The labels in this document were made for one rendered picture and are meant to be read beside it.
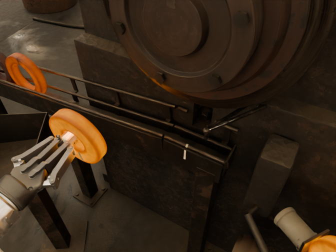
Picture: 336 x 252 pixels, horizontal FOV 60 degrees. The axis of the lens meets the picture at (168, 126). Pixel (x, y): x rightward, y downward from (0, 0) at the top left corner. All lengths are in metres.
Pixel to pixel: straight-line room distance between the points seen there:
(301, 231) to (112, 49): 0.72
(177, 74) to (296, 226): 0.45
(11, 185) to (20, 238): 0.99
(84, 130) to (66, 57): 2.07
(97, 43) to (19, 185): 0.53
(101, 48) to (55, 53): 1.84
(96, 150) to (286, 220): 0.48
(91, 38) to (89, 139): 0.45
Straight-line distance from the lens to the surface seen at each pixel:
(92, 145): 0.67
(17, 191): 0.64
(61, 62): 2.66
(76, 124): 0.67
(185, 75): 0.57
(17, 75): 1.33
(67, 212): 1.61
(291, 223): 0.78
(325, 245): 0.72
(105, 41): 1.00
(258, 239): 0.86
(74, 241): 1.52
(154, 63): 0.59
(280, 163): 0.74
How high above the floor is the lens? 1.34
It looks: 45 degrees down
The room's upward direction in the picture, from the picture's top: straight up
